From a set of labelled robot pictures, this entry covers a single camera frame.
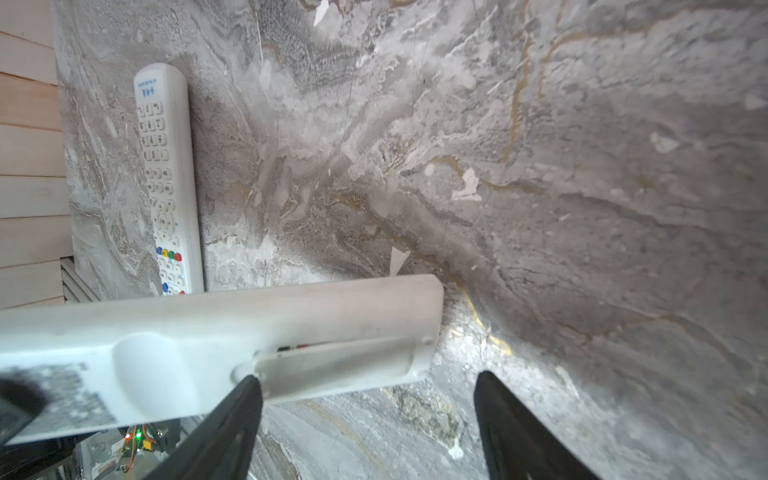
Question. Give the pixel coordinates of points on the white remote control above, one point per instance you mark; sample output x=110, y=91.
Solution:
x=162, y=106
x=103, y=365

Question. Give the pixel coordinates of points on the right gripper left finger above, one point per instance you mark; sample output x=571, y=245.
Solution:
x=221, y=447

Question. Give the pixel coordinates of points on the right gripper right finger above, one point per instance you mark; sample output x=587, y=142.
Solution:
x=515, y=443

